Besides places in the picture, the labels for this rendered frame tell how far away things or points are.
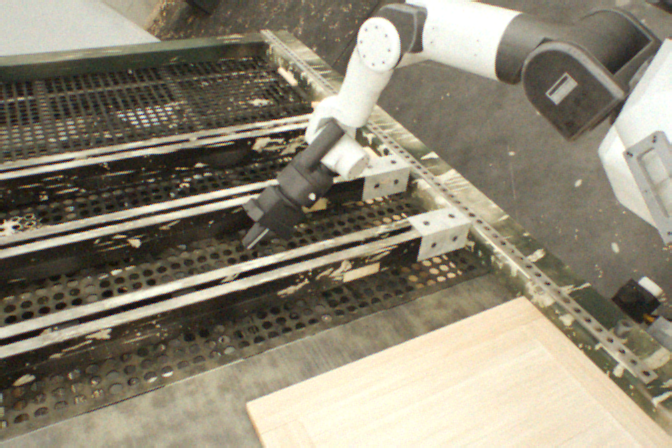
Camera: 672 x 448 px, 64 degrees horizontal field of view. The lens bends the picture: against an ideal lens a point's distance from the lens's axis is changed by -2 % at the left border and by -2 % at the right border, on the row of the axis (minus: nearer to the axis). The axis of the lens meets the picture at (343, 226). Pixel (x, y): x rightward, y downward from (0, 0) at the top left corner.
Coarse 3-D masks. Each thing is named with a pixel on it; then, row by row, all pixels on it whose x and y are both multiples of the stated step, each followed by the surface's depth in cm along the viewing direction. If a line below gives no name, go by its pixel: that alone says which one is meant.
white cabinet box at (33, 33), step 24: (0, 0) 321; (24, 0) 327; (48, 0) 334; (72, 0) 341; (96, 0) 399; (0, 24) 327; (24, 24) 334; (48, 24) 341; (72, 24) 348; (96, 24) 355; (120, 24) 363; (0, 48) 334; (24, 48) 341; (48, 48) 348; (72, 48) 355; (144, 120) 407
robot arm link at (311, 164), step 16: (320, 128) 101; (336, 128) 96; (320, 144) 97; (336, 144) 100; (352, 144) 100; (304, 160) 97; (320, 160) 99; (336, 160) 100; (352, 160) 99; (368, 160) 102; (304, 176) 100; (320, 176) 100; (352, 176) 102
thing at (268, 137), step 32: (224, 128) 135; (256, 128) 137; (288, 128) 138; (352, 128) 147; (32, 160) 116; (64, 160) 118; (96, 160) 118; (128, 160) 121; (160, 160) 125; (192, 160) 129; (224, 160) 133; (0, 192) 111; (32, 192) 115; (64, 192) 118
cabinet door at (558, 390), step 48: (432, 336) 95; (480, 336) 96; (528, 336) 98; (336, 384) 86; (384, 384) 87; (432, 384) 88; (480, 384) 89; (528, 384) 89; (576, 384) 90; (288, 432) 78; (336, 432) 79; (384, 432) 80; (432, 432) 81; (480, 432) 82; (528, 432) 82; (576, 432) 83; (624, 432) 84
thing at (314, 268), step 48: (336, 240) 105; (384, 240) 106; (432, 240) 111; (192, 288) 92; (240, 288) 93; (288, 288) 98; (0, 336) 80; (48, 336) 81; (96, 336) 83; (144, 336) 88; (0, 384) 80
